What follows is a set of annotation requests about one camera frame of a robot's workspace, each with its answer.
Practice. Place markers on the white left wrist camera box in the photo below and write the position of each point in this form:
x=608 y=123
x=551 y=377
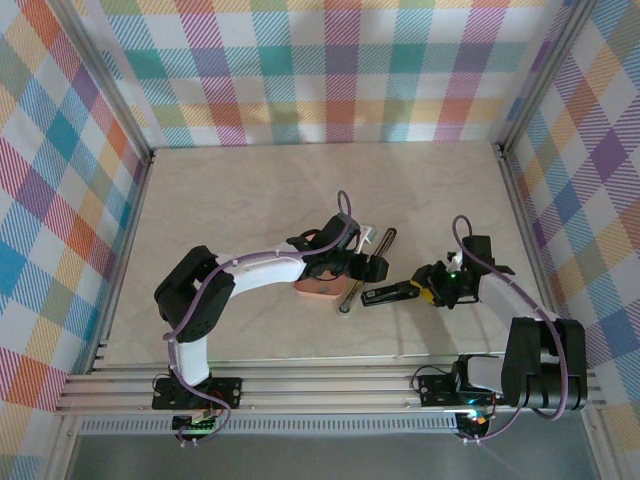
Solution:
x=367 y=234

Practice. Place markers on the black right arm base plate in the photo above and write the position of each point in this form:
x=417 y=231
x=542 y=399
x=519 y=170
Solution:
x=435 y=390

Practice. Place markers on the orange plastic tray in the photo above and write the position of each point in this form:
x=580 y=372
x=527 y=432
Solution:
x=320 y=295

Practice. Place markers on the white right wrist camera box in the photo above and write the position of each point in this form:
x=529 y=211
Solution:
x=454 y=260

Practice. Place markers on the aluminium corner post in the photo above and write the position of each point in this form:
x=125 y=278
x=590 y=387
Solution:
x=545 y=75
x=107 y=75

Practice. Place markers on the aluminium side rail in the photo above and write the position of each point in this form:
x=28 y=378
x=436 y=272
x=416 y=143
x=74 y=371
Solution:
x=125 y=250
x=534 y=250

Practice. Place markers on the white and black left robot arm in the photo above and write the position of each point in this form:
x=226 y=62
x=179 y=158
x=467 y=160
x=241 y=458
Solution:
x=195 y=305

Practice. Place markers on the silver and black stapler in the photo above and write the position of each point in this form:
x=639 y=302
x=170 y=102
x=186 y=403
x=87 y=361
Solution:
x=350 y=302

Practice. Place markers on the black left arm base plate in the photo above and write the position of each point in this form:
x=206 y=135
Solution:
x=230 y=392

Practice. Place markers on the small green circuit board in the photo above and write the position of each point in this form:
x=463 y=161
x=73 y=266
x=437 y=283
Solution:
x=192 y=425
x=475 y=421

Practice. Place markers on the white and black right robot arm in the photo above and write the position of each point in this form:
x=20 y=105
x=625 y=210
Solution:
x=530 y=370

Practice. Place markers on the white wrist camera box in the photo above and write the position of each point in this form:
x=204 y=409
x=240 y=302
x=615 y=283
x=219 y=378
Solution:
x=454 y=260
x=367 y=234

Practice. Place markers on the aluminium cross rail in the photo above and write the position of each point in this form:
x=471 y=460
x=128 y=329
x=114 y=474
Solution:
x=325 y=395

